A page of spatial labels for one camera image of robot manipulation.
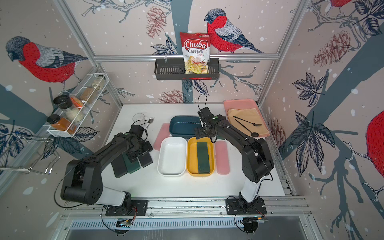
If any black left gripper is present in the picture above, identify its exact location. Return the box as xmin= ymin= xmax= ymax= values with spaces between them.
xmin=128 ymin=139 xmax=154 ymax=163

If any green pencil case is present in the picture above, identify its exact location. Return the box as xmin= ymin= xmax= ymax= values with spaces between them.
xmin=197 ymin=142 xmax=211 ymax=174
xmin=123 ymin=154 xmax=141 ymax=174

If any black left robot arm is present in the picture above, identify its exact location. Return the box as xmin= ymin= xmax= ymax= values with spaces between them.
xmin=60 ymin=125 xmax=153 ymax=209

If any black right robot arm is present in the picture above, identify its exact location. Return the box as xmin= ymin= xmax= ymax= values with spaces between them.
xmin=195 ymin=107 xmax=274 ymax=208

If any dark teal storage box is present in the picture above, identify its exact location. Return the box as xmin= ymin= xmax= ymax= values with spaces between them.
xmin=169 ymin=116 xmax=202 ymax=139

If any white storage box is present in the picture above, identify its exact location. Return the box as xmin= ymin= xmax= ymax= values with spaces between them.
xmin=157 ymin=137 xmax=187 ymax=177

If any yellow storage box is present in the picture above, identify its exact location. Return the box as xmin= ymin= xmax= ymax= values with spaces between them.
xmin=187 ymin=137 xmax=216 ymax=177

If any clear drinking glass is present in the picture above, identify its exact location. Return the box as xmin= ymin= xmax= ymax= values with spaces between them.
xmin=133 ymin=113 xmax=148 ymax=125

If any pink tray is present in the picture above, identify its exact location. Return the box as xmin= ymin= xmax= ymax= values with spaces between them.
xmin=223 ymin=99 xmax=270 ymax=138

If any black spoon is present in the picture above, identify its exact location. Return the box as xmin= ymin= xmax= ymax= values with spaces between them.
xmin=236 ymin=120 xmax=260 ymax=138

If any tan cloth mat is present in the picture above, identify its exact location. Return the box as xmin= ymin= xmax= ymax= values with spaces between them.
xmin=227 ymin=109 xmax=270 ymax=138

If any black fork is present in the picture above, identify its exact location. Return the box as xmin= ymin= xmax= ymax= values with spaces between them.
xmin=234 ymin=116 xmax=262 ymax=127

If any tan spice jar rear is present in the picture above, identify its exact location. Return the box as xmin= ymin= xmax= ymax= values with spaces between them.
xmin=80 ymin=75 xmax=106 ymax=104

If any orange spice jar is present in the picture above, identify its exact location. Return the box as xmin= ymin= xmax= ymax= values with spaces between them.
xmin=47 ymin=114 xmax=77 ymax=135

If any red cassava chips bag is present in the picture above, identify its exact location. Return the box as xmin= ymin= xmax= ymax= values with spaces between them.
xmin=180 ymin=33 xmax=211 ymax=74

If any black lid spice grinder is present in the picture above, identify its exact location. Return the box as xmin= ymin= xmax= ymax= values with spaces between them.
xmin=53 ymin=95 xmax=85 ymax=123

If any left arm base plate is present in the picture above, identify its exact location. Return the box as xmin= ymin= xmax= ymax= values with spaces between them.
xmin=105 ymin=200 xmax=149 ymax=217

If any black wall basket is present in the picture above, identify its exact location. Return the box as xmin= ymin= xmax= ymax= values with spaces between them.
xmin=154 ymin=57 xmax=220 ymax=81

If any white wire spice rack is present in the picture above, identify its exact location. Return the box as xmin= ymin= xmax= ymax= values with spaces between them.
xmin=48 ymin=73 xmax=110 ymax=138

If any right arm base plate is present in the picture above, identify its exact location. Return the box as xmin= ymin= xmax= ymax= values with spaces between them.
xmin=225 ymin=196 xmax=267 ymax=215

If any metal wire hanger rack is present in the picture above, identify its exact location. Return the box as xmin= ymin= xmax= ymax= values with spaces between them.
xmin=1 ymin=136 xmax=61 ymax=175

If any aluminium front rail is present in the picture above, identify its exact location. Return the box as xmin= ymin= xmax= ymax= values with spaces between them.
xmin=59 ymin=196 xmax=313 ymax=219

